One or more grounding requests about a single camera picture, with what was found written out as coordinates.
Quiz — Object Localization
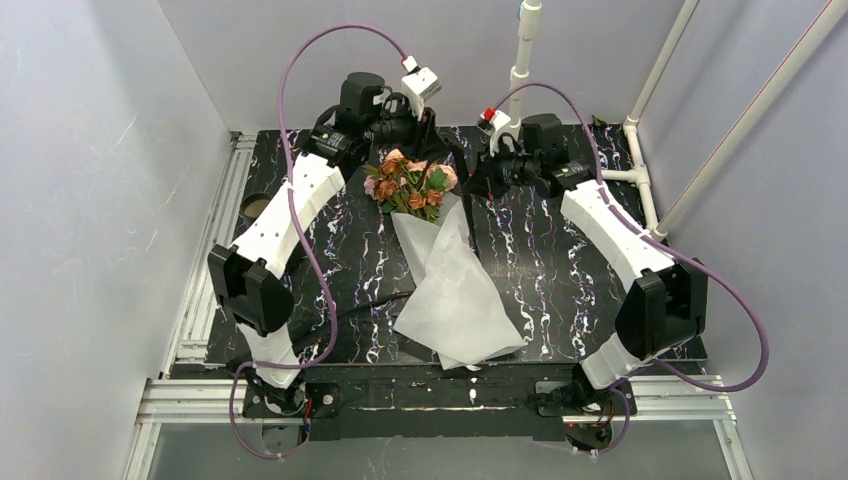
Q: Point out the pink orange flower bunch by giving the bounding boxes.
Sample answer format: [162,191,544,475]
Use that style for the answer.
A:
[363,149,458,223]

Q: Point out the white wrapping paper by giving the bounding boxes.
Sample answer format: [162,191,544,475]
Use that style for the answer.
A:
[391,201,525,370]

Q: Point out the black ribbon gold lettering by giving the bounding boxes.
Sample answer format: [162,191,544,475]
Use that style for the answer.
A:
[291,135,480,352]

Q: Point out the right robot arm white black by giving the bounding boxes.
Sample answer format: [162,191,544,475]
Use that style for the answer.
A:
[463,107,707,416]

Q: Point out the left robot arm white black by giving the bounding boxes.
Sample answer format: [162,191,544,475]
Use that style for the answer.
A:
[208,67,447,415]

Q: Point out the black cylindrical vase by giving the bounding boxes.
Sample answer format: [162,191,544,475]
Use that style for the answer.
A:
[239,192,272,222]

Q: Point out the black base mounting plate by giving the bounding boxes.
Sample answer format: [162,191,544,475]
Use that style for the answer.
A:
[242,362,638,445]

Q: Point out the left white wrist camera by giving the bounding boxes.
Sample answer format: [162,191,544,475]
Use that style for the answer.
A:
[401,67,442,121]

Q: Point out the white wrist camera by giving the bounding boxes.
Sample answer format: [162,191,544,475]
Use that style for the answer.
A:
[401,67,442,121]
[477,107,519,156]

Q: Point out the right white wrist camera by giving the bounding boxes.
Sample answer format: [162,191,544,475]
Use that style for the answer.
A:
[477,107,519,156]

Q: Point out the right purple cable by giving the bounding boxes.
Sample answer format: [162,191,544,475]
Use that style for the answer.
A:
[490,82,771,457]

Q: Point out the purple cable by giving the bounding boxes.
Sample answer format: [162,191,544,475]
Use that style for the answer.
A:
[490,82,771,457]
[227,23,419,462]

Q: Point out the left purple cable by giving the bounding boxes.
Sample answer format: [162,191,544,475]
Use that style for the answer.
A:
[227,23,419,462]

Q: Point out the white pvc pipe frame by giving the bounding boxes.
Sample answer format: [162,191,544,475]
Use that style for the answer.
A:
[504,0,848,245]

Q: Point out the aluminium frame rail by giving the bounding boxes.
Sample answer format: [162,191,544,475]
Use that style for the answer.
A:
[124,171,738,479]

